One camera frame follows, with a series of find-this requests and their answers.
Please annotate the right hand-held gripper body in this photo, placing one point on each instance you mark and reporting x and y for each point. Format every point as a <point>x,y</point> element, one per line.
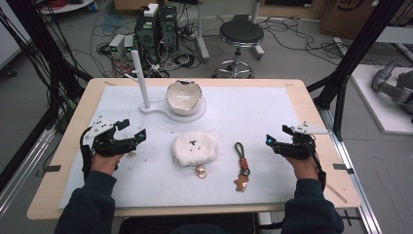
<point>300,146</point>

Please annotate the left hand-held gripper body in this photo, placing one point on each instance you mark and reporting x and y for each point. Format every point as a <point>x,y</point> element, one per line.
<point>105,144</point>

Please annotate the person's left hand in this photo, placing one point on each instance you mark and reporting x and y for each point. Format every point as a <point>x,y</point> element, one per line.
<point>104,163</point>

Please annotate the person's right hand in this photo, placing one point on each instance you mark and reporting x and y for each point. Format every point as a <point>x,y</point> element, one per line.
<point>304,168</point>

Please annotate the white table mat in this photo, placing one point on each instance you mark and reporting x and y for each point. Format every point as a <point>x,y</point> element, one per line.
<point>246,110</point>

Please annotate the black tape strip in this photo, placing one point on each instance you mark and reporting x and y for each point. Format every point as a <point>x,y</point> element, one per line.
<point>52,168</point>
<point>342,167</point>

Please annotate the white stand with pole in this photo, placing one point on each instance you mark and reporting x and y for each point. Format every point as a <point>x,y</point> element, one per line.
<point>140,74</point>

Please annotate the white eggshell-shaped bowl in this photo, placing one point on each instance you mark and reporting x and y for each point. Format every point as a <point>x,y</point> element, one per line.
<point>183,97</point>

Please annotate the white power supply box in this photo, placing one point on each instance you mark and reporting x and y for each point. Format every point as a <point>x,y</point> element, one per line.
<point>129,44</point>
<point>117,45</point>

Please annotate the white floor board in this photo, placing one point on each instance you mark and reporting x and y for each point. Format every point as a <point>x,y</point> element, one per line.
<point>373,107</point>

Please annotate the large black computer tower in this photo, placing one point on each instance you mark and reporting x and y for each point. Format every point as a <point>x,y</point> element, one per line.
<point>146,39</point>

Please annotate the white power strip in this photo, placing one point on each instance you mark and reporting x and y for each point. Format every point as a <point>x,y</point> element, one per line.
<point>341,45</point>

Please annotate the slim black computer tower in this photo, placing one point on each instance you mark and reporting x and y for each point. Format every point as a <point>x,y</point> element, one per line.
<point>168,29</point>

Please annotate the black round stool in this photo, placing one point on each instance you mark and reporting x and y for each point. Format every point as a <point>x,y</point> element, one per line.
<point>241,32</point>

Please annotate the white metal stand leg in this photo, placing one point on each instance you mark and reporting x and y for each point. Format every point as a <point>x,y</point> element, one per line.
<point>256,13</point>
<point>201,35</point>

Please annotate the white box on computer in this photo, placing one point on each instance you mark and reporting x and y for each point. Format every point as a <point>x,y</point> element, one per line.
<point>151,9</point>

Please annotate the round white table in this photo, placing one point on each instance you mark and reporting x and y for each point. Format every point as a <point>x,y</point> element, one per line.
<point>68,6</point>

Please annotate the cardboard box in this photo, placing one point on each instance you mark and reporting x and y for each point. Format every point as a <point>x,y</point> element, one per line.
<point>363,16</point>

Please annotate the aluminium rail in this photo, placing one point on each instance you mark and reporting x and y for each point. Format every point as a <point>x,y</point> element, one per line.
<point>22,175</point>
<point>355,182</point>

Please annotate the black metal frame post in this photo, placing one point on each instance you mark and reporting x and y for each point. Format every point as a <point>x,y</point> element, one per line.
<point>354,52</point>
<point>39,42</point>

